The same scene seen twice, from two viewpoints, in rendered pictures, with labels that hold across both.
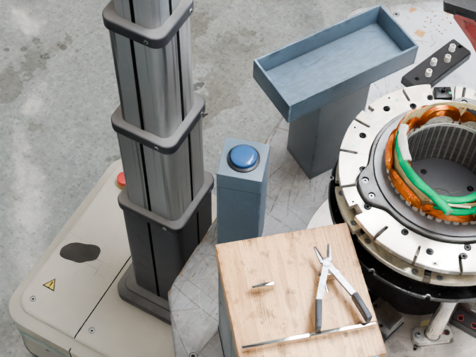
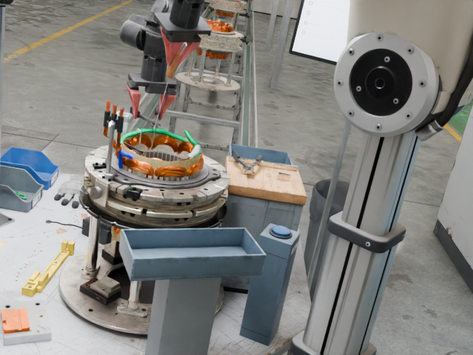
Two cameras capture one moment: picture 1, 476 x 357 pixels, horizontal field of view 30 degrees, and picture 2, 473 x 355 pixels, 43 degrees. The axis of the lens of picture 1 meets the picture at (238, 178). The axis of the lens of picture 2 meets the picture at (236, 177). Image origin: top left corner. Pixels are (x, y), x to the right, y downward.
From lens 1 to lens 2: 2.01 m
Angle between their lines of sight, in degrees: 102
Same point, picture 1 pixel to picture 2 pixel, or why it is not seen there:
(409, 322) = not seen: hidden behind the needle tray
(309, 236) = (251, 185)
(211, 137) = not seen: outside the picture
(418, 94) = (153, 192)
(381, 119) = (188, 191)
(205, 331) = (291, 299)
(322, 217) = not seen: hidden behind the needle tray
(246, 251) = (289, 190)
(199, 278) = (292, 322)
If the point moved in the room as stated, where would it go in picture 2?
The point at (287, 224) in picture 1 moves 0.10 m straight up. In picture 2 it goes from (220, 332) to (227, 294)
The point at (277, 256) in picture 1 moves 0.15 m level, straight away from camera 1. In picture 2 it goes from (272, 185) to (256, 207)
